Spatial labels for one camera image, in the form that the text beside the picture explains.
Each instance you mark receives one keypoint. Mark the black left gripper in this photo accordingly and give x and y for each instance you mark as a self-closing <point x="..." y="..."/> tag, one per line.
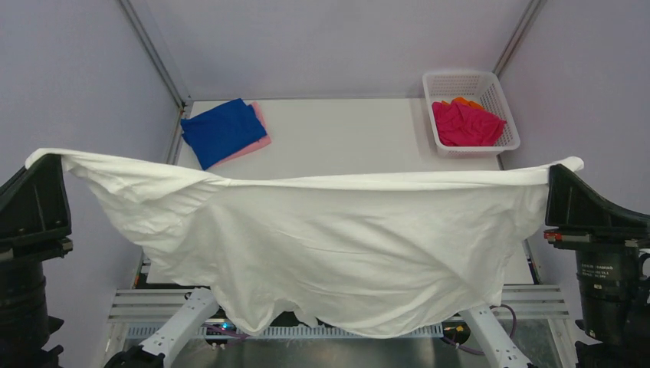
<point x="34" y="206"/>

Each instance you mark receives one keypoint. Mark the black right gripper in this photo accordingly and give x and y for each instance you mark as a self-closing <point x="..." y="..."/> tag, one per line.
<point x="571" y="204"/>

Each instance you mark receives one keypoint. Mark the white t shirt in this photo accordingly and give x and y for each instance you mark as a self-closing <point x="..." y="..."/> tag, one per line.
<point x="260" y="243"/>

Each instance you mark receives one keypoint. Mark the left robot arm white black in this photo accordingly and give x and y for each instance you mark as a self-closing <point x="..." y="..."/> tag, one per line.
<point x="162" y="348"/>

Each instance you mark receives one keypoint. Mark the white plastic laundry basket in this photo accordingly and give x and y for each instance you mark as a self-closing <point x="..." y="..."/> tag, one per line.
<point x="481" y="87"/>

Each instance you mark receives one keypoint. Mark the magenta t shirt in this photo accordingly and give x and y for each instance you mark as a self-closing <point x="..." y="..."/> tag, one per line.
<point x="462" y="126"/>

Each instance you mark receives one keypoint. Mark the orange t shirt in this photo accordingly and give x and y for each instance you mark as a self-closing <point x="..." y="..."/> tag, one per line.
<point x="468" y="103"/>

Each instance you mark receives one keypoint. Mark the folded blue t shirt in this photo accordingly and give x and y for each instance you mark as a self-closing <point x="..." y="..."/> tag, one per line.
<point x="200" y="133"/>

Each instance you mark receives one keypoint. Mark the folded pink t shirt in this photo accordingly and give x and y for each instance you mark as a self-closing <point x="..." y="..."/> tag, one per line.
<point x="242" y="130"/>

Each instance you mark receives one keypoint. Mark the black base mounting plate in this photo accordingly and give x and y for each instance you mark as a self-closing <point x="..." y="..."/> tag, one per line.
<point x="291" y="319"/>

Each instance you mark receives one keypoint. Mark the aluminium frame rails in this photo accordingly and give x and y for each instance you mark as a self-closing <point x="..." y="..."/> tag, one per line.
<point x="385" y="305"/>

